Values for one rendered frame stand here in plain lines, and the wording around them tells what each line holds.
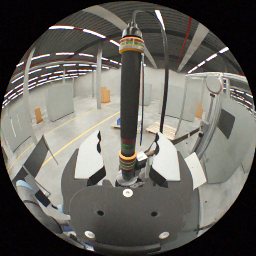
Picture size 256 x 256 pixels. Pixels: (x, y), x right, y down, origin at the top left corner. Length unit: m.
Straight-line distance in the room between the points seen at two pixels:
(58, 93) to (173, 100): 7.31
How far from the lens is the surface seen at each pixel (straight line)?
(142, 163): 0.26
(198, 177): 0.58
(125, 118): 0.15
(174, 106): 5.77
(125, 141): 0.17
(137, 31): 0.18
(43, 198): 0.84
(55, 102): 6.28
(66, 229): 0.45
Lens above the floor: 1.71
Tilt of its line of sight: 29 degrees down
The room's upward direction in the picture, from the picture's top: 2 degrees clockwise
